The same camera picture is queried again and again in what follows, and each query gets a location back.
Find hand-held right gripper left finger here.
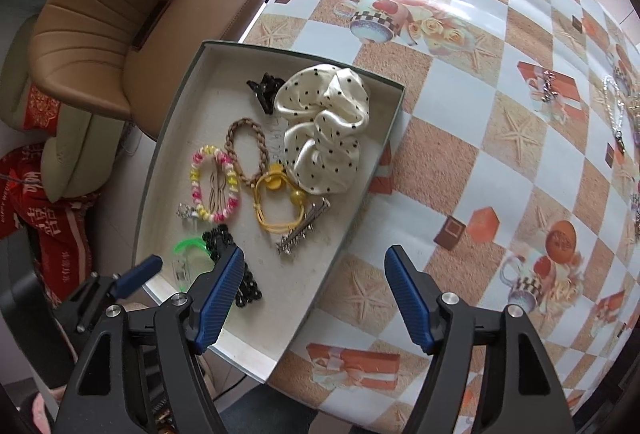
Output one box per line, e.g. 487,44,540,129
52,245,246,434

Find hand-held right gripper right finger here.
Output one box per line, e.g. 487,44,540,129
384,244,576,434

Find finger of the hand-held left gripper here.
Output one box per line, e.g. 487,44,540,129
112,255,163,300

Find black hair claw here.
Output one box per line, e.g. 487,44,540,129
202,224,263,311

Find grey cardboard box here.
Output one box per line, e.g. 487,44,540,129
132,40,406,386

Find yellow flower hair tie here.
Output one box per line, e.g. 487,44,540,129
252,164,307,236

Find green clear hair clip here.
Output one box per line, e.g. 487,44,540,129
172,236,207,292

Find red printed cloth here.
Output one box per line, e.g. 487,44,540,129
0,144,101,310

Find brown bobby pins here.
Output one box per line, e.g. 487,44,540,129
209,159,228,215

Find beige chair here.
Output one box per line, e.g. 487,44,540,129
0,14,126,205

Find printed checkered tablecloth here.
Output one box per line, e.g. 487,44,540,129
240,0,640,434

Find white polka dot scrunchie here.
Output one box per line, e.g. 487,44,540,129
274,63,372,196

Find small dark hair claw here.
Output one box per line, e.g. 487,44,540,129
245,73,287,115

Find small silver hair clip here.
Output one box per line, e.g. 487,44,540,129
540,70,560,102

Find brown leather chair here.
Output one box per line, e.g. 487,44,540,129
27,0,276,142

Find pink yellow bead bracelet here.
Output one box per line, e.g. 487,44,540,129
189,145,241,224

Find brown braided hair tie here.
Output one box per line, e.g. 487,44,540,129
224,116,271,187

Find silver chain bracelet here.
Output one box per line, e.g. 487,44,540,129
602,74,631,155

